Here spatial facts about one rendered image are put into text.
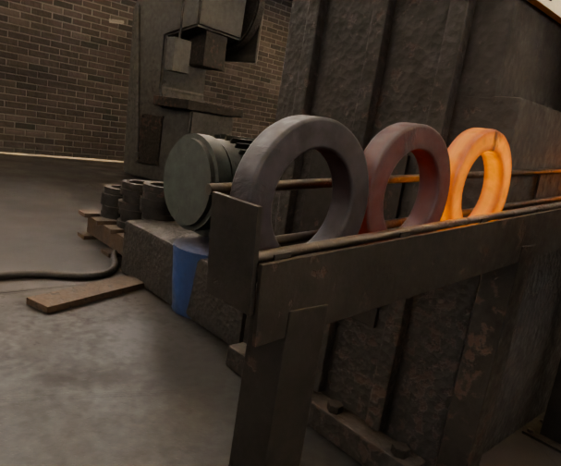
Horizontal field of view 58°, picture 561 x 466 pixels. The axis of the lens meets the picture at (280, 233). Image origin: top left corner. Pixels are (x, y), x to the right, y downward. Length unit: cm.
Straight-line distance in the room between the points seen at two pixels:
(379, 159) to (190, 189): 143
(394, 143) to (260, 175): 21
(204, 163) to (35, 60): 497
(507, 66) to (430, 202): 49
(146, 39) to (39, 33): 149
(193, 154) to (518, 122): 124
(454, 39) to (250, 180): 76
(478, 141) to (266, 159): 39
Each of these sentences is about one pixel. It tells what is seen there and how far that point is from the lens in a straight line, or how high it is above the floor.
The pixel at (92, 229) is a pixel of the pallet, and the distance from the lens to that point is 298.
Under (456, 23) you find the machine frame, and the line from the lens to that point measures 117.
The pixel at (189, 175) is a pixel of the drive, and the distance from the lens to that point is 200.
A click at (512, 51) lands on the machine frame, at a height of 96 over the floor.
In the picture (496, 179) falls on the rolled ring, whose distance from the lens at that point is 90.
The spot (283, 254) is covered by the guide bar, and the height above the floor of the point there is 63.
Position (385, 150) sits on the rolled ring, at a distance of 62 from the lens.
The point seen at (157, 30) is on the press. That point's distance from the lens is 563.
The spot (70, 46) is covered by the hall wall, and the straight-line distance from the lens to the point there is 687.
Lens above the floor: 74
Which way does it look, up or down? 11 degrees down
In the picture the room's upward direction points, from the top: 9 degrees clockwise
